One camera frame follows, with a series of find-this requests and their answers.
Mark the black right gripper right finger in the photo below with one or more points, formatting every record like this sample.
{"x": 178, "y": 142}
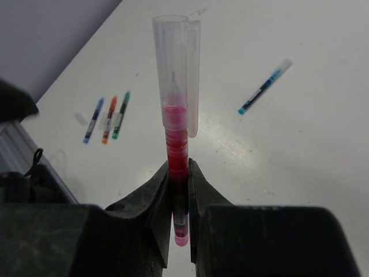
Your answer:
{"x": 214, "y": 229}

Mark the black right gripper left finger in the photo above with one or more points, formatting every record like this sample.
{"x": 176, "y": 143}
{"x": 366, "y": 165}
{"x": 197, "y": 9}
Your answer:
{"x": 131, "y": 236}

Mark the magenta pen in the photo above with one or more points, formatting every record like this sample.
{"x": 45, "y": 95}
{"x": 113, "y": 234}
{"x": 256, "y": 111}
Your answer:
{"x": 176, "y": 136}

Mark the green capped pen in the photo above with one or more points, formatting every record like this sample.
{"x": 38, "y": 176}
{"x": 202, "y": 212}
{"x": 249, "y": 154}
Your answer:
{"x": 120, "y": 115}

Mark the light blue pen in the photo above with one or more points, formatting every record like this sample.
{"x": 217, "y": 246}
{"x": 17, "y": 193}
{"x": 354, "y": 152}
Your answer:
{"x": 278, "y": 72}

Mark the clear pen cap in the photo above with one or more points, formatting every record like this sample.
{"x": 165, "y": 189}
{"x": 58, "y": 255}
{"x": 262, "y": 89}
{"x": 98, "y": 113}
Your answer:
{"x": 177, "y": 47}

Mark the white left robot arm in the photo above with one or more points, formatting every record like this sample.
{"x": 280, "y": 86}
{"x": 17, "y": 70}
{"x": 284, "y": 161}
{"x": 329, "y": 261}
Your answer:
{"x": 26, "y": 175}

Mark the red capped pen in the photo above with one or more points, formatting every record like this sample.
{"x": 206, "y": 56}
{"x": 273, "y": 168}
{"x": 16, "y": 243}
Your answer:
{"x": 108, "y": 120}

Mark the dark blue capped pen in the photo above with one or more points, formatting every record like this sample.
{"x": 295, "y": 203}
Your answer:
{"x": 93, "y": 121}

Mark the small clear plastic piece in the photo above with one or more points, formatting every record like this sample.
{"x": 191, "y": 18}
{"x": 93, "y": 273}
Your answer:
{"x": 81, "y": 119}

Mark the aluminium front rail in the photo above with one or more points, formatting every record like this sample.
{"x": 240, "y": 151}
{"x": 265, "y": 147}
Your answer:
{"x": 17, "y": 150}

